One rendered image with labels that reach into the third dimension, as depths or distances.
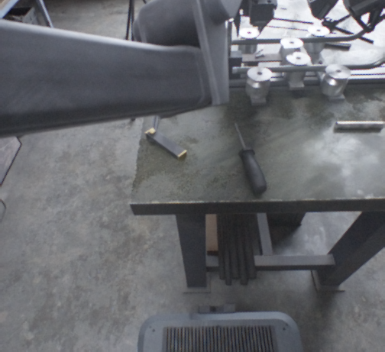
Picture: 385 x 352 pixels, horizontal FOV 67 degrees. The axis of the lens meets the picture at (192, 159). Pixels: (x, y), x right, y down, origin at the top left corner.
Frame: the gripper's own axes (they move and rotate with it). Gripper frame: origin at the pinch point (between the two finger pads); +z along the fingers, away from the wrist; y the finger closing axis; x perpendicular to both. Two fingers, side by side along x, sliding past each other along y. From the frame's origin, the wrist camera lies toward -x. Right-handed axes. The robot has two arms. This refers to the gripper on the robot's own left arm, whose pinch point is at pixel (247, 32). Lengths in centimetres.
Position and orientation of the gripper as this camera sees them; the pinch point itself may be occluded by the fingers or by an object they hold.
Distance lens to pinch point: 80.9
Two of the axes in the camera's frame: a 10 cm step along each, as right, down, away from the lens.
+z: 0.4, 4.9, 8.7
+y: 10.0, -0.2, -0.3
